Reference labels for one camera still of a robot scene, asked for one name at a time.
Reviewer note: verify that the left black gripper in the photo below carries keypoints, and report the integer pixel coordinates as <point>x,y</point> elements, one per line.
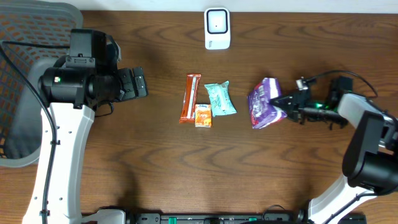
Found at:
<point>126,84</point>

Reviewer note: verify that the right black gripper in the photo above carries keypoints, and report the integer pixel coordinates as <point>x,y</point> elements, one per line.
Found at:
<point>298,106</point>

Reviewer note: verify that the red purple snack bag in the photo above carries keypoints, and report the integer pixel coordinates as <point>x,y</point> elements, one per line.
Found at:
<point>261,112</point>

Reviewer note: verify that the orange red snack bar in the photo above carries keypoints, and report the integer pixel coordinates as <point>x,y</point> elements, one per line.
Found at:
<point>190,97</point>

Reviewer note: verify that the teal snack packet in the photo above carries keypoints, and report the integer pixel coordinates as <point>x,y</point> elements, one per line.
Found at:
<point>221,104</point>

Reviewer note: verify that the orange snack packet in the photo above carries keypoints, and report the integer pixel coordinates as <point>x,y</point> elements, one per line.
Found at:
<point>203,117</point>

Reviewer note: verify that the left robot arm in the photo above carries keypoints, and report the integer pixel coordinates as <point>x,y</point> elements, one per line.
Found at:
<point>70,92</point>

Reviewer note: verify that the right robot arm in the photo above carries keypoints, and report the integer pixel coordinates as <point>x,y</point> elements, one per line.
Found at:
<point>369,167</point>

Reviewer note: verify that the white barcode scanner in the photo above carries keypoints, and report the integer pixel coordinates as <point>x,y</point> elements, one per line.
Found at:
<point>217,28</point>

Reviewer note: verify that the grey plastic mesh basket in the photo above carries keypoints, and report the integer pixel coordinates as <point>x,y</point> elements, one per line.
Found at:
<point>34,35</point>

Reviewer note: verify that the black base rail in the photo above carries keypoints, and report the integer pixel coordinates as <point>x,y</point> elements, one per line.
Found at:
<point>217,218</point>

